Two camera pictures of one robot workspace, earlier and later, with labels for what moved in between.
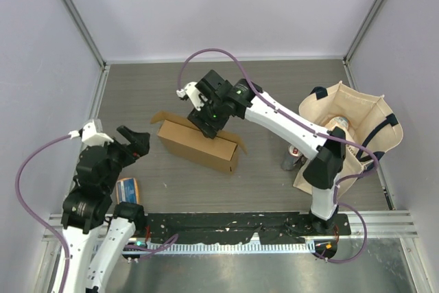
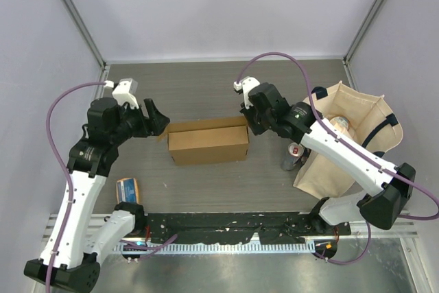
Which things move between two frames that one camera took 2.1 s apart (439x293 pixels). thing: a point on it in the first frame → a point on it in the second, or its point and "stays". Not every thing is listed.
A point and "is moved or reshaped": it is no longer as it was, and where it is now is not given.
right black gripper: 199,119 → 247,113
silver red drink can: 292,158 stays
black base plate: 233,228 stays
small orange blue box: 127,190 stays
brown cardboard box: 221,152 is moved or reshaped
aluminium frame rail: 383,224 stays
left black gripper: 139,141 → 156,122
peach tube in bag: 341,122 stays
